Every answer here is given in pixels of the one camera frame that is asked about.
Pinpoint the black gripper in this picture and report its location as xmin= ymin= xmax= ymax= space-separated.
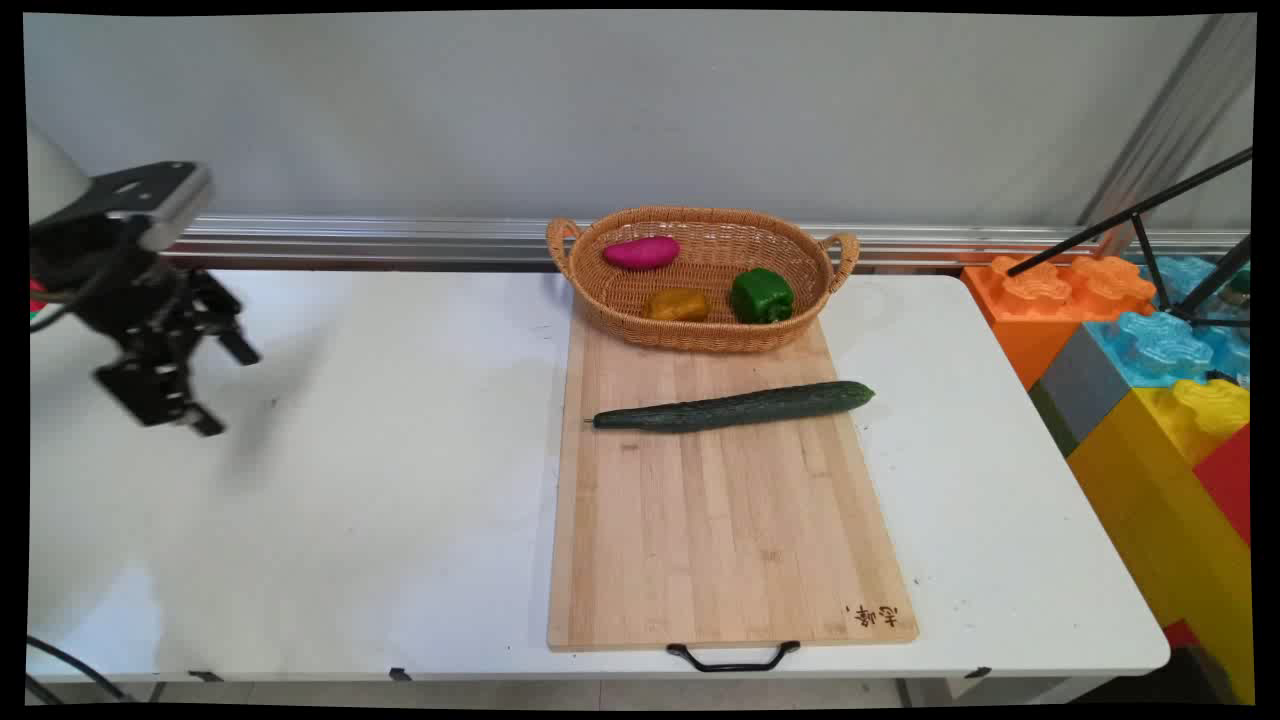
xmin=30 ymin=214 xmax=263 ymax=439

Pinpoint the pink sweet potato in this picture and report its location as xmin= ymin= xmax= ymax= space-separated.
xmin=602 ymin=235 xmax=682 ymax=272

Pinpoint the thick black cable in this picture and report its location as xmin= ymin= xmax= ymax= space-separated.
xmin=26 ymin=634 xmax=134 ymax=705

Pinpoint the green bell pepper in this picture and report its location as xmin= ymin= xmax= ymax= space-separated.
xmin=729 ymin=267 xmax=796 ymax=325

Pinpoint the yellow giant toy brick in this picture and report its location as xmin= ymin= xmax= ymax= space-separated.
xmin=1064 ymin=377 xmax=1255 ymax=705

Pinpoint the diagonal aluminium post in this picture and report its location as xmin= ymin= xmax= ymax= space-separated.
xmin=1077 ymin=14 xmax=1257 ymax=233

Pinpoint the orange giant toy brick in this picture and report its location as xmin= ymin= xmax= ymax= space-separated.
xmin=961 ymin=254 xmax=1158 ymax=392

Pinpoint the bamboo cutting board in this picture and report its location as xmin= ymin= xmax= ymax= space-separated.
xmin=546 ymin=318 xmax=920 ymax=653

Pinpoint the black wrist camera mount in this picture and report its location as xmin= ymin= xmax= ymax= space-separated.
xmin=30 ymin=161 xmax=214 ymax=253

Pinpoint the yellow bell pepper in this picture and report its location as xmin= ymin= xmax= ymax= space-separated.
xmin=642 ymin=287 xmax=712 ymax=323

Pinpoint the red giant toy brick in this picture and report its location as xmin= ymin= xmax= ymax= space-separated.
xmin=1191 ymin=424 xmax=1253 ymax=548

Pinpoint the horizontal aluminium rail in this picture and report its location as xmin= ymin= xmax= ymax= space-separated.
xmin=165 ymin=213 xmax=1251 ymax=269

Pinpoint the black tripod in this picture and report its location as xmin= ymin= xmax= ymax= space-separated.
xmin=1006 ymin=147 xmax=1254 ymax=331

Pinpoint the blue giant toy brick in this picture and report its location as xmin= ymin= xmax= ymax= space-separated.
xmin=1084 ymin=254 xmax=1253 ymax=390

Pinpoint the black cutting board handle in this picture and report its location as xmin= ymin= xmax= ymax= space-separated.
xmin=666 ymin=641 xmax=802 ymax=674

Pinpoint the grey giant toy brick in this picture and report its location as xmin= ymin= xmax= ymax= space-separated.
xmin=1029 ymin=321 xmax=1133 ymax=458

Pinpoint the woven wicker basket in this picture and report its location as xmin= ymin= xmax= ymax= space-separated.
xmin=545 ymin=205 xmax=861 ymax=354

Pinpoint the long green cucumber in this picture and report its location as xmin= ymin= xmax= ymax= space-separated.
xmin=584 ymin=380 xmax=876 ymax=434

